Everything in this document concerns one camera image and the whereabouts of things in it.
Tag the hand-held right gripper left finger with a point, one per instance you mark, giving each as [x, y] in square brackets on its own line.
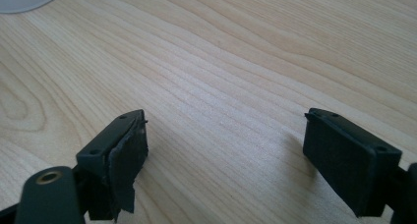
[124, 158]

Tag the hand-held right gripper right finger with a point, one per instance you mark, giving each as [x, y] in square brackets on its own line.
[344, 158]

